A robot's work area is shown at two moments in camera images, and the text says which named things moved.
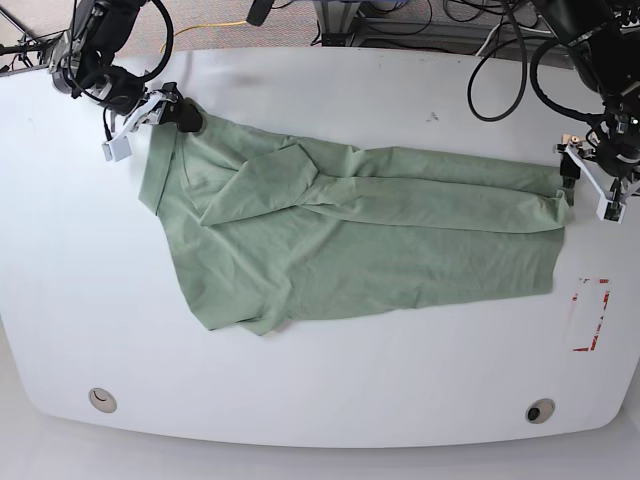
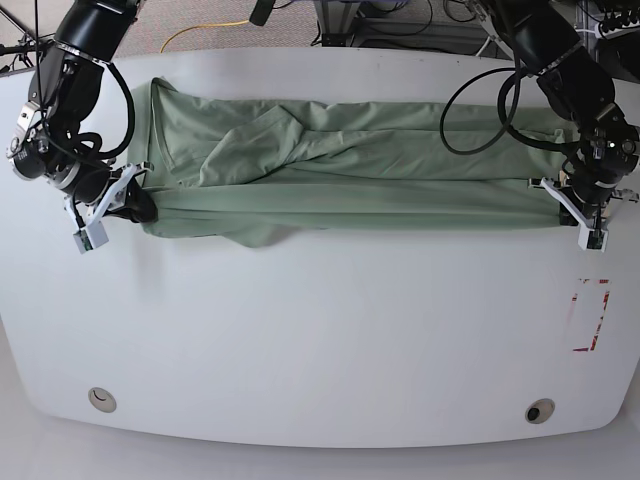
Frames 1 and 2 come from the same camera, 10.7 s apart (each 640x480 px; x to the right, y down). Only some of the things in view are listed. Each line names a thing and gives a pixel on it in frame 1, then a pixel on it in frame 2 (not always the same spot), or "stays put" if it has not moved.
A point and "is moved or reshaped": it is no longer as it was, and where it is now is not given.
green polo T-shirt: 266,230 is moved or reshaped
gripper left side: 153,108 -> 117,183
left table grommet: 102,400 stays put
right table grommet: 539,411 stays put
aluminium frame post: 334,17 stays put
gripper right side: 610,185 -> 589,214
